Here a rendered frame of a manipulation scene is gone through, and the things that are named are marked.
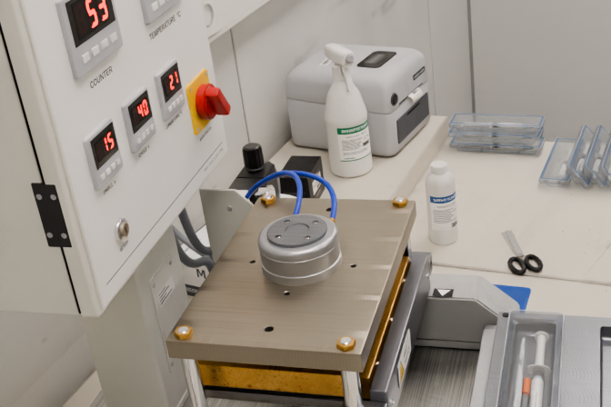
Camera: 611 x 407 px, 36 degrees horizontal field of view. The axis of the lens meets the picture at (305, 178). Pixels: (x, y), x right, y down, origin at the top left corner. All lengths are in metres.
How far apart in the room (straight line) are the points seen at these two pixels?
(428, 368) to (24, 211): 0.49
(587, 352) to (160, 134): 0.47
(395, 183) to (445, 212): 0.18
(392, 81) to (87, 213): 1.08
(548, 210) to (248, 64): 0.63
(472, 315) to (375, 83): 0.81
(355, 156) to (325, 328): 0.96
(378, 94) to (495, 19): 1.62
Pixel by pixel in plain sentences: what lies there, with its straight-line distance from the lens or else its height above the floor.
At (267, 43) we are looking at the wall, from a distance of 1.92.
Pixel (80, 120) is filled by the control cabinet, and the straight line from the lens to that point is 0.79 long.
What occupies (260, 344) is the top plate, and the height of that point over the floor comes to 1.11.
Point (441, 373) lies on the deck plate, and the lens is 1.06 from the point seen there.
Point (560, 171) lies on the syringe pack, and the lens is 1.81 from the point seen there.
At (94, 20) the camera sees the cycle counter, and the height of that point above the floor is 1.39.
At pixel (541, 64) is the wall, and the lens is 3.39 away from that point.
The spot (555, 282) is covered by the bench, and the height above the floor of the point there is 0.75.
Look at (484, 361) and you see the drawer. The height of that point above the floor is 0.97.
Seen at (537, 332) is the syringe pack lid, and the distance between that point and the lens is 0.99.
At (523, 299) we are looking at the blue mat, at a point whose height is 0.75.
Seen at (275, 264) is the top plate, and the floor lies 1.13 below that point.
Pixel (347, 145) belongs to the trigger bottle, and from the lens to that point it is 1.75.
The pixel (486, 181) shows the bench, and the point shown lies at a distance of 1.83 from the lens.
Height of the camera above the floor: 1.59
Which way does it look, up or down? 26 degrees down
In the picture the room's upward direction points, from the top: 8 degrees counter-clockwise
